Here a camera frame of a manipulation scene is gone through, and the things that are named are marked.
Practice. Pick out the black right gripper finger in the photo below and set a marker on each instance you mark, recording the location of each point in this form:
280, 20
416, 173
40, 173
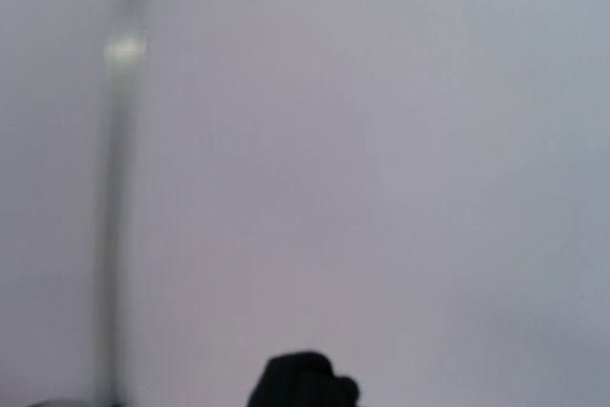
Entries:
303, 379

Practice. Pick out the left aluminium frame post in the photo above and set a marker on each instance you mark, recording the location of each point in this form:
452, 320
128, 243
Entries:
123, 53

